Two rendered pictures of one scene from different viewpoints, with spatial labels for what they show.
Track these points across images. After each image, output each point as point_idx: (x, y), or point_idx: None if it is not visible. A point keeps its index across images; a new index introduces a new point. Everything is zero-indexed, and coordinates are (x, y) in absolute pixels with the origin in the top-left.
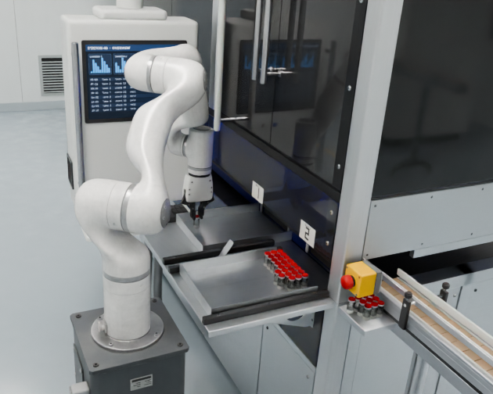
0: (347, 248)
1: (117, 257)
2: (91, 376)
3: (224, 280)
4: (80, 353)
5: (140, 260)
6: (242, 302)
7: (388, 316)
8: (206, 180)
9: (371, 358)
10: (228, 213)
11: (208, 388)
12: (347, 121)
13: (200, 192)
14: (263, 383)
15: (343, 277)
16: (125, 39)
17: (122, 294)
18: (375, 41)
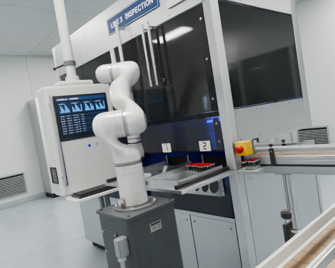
0: (231, 135)
1: (125, 149)
2: (128, 224)
3: (172, 179)
4: (112, 224)
5: (136, 150)
6: (191, 176)
7: (263, 166)
8: (140, 145)
9: (259, 204)
10: (151, 168)
11: None
12: (210, 74)
13: None
14: (201, 260)
15: (236, 147)
16: (75, 94)
17: (131, 173)
18: (214, 30)
